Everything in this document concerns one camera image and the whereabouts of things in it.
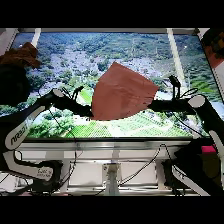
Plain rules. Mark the silver frame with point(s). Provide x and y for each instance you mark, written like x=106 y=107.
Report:
x=110 y=145

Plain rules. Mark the black and red garment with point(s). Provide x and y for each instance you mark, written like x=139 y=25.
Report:
x=214 y=42

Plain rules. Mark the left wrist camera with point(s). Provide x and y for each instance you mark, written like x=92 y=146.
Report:
x=78 y=91

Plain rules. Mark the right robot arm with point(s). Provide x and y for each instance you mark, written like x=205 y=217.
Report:
x=206 y=111

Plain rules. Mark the pink garment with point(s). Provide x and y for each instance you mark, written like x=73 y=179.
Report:
x=208 y=149

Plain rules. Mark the dark brown garment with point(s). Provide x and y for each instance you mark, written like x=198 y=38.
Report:
x=20 y=55

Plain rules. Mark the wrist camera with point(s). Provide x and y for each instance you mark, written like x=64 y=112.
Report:
x=174 y=84
x=78 y=91

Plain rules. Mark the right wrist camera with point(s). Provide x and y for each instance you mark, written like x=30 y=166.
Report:
x=174 y=84

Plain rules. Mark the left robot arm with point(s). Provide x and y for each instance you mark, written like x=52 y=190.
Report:
x=25 y=128

